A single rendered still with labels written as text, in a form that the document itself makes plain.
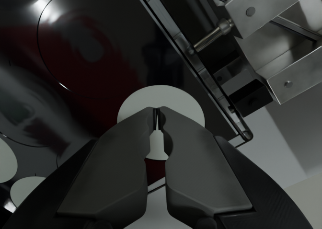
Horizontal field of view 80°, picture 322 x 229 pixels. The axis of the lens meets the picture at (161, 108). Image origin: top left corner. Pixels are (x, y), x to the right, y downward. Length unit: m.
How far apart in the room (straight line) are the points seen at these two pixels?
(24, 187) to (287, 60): 0.36
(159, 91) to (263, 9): 0.12
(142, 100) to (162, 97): 0.02
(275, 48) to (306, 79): 0.04
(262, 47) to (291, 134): 0.19
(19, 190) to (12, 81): 0.17
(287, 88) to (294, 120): 0.15
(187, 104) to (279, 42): 0.11
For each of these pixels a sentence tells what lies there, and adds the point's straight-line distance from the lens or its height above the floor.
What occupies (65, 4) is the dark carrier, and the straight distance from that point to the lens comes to 0.21.
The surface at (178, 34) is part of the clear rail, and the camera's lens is 0.19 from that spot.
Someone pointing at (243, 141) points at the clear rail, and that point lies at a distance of 0.25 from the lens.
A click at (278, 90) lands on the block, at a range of 0.22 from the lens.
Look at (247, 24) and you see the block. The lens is 0.19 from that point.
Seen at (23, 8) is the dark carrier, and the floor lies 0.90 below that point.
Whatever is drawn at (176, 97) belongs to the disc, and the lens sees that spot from 0.21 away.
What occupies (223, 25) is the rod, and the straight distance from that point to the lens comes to 0.20.
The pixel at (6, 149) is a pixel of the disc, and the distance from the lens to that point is 0.32.
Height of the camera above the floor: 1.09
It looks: 63 degrees down
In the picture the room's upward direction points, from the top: 177 degrees counter-clockwise
